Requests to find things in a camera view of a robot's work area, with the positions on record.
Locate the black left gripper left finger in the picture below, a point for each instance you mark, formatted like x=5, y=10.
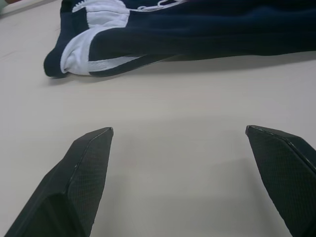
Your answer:
x=74, y=187

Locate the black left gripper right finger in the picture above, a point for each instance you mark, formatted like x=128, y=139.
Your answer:
x=284, y=177

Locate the navy and white zip jacket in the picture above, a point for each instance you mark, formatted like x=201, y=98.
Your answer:
x=197, y=32

